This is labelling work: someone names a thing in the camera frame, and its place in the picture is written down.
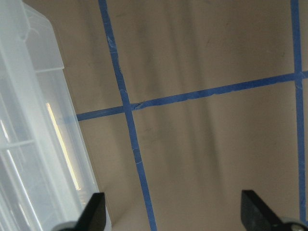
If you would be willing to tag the clear plastic box lid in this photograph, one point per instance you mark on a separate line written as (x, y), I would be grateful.
(46, 178)

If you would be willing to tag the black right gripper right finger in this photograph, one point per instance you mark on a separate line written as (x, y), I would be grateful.
(257, 216)

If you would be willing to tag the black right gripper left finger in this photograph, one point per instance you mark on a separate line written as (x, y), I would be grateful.
(93, 217)

